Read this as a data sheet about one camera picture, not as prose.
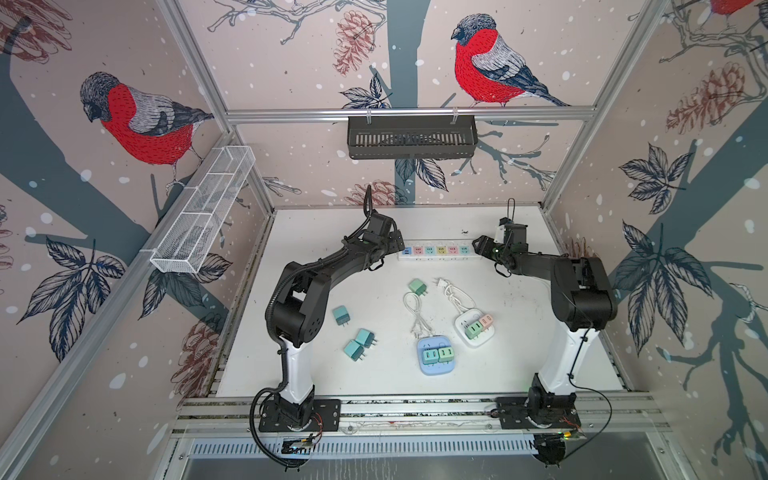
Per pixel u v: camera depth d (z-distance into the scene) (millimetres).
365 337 850
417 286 952
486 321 823
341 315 899
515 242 828
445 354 768
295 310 515
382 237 777
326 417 730
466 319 876
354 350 817
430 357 761
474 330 814
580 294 542
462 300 943
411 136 1037
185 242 714
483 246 933
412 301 949
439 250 1039
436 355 763
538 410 669
